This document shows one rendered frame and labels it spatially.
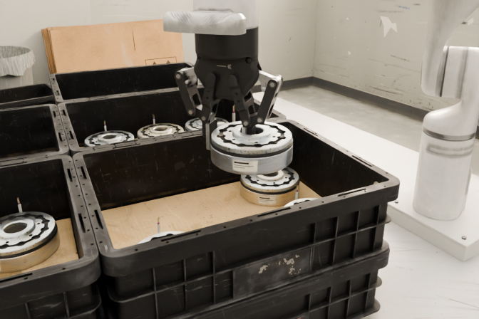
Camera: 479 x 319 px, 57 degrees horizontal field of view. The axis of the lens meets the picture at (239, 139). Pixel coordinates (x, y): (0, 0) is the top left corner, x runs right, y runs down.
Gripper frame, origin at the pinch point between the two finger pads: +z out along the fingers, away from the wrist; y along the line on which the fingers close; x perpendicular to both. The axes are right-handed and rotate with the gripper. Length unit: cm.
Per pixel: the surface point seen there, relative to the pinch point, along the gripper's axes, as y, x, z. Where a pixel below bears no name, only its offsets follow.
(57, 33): 216, -201, 25
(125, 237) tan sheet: 15.3, 3.8, 16.4
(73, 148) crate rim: 27.9, -2.2, 6.4
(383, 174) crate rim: -19.0, -10.1, 6.8
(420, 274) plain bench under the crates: -26.9, -20.8, 30.0
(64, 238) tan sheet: 23.5, 7.2, 16.3
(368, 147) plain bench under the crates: -13, -77, 31
